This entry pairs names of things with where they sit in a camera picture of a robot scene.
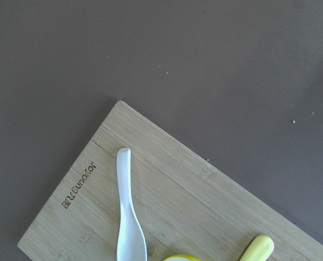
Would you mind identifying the yellow plastic knife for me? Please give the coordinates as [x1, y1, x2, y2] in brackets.
[240, 235, 275, 261]

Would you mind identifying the bamboo cutting board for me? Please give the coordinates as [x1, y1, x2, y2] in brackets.
[17, 101, 323, 260]

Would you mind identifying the lemon slice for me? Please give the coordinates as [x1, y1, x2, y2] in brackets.
[163, 254, 199, 261]

